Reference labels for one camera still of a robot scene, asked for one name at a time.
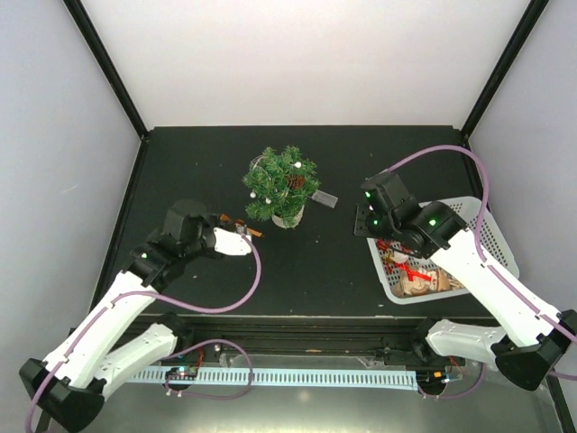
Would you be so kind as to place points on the orange ribbon bow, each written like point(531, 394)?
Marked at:
point(254, 232)

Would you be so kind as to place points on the right small circuit board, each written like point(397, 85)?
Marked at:
point(430, 378)

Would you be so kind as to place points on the white bulb string lights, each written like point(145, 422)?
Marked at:
point(324, 198)

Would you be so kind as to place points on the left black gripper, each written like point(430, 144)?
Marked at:
point(225, 224)

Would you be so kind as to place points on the left black frame post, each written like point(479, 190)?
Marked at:
point(82, 20)

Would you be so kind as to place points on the black frame post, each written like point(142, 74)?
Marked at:
point(516, 42)
point(82, 20)

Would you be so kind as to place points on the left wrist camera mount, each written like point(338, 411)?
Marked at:
point(232, 243)

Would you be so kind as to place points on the left small circuit board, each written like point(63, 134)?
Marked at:
point(181, 373)

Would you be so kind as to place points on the white slotted cable duct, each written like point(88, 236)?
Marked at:
point(275, 377)

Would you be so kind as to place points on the small green christmas tree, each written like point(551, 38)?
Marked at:
point(285, 221)

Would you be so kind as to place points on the small circuit board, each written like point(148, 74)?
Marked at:
point(181, 373)
point(430, 378)

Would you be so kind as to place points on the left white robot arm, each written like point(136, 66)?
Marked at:
point(73, 382)

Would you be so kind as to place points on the right black frame post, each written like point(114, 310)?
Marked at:
point(516, 42)

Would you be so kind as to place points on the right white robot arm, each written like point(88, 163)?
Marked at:
point(531, 335)

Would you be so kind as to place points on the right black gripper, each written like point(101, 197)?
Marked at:
point(360, 227)

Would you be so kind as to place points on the white perforated plastic basket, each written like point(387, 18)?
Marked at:
point(492, 241)

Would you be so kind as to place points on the brown pinecone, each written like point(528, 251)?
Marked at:
point(296, 182)

